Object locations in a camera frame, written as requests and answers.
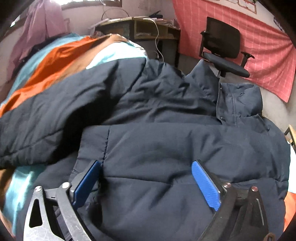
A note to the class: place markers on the orange brown teal bed sheet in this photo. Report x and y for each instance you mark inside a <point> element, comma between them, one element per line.
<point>61,62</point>

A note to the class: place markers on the pink hanging garment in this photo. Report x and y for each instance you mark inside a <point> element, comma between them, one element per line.
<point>44,20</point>

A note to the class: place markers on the black office chair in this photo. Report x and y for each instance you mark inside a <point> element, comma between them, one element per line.
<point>220,45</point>

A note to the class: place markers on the dark navy puffer jacket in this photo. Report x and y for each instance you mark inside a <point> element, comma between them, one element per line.
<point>146,123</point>

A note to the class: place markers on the pink checked wall cloth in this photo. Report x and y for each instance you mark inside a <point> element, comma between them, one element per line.
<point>273,67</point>

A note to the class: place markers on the small wooden side table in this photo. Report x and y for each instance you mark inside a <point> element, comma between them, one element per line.
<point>290,135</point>

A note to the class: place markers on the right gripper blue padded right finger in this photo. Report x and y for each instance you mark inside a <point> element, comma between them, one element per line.
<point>209,184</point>

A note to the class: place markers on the wooden desk with shelf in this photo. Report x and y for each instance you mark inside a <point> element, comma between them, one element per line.
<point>138,29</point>

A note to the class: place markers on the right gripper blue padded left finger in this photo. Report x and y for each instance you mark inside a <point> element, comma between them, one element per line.
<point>82,184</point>

